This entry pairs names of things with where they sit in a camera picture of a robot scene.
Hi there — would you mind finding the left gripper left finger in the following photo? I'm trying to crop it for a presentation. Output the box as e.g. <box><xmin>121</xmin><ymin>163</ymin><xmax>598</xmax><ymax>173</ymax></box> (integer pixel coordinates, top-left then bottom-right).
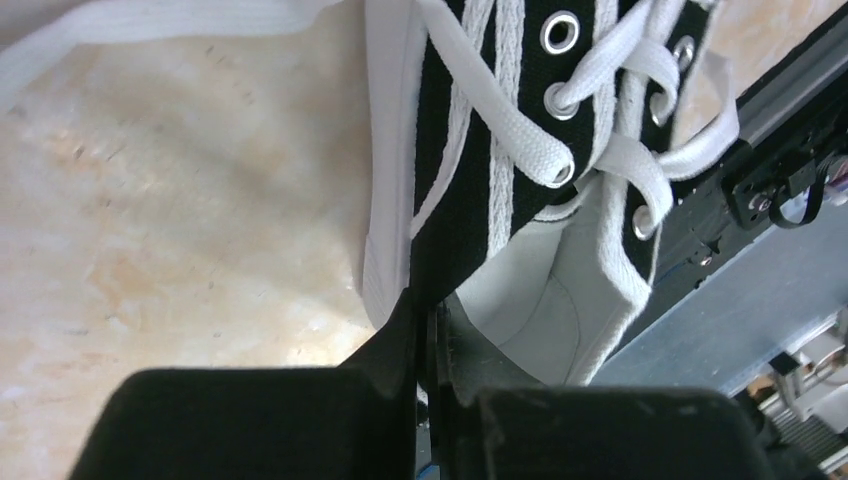
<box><xmin>68</xmin><ymin>288</ymin><xmax>420</xmax><ymax>480</ymax></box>

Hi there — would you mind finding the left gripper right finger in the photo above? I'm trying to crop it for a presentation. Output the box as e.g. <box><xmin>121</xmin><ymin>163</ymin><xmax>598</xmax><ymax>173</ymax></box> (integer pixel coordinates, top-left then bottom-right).
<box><xmin>425</xmin><ymin>299</ymin><xmax>823</xmax><ymax>479</ymax></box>

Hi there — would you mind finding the black white sneaker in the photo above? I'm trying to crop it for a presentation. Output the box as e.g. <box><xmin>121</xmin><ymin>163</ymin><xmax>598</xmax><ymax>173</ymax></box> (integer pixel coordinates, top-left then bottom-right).
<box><xmin>0</xmin><ymin>0</ymin><xmax>742</xmax><ymax>388</ymax></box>

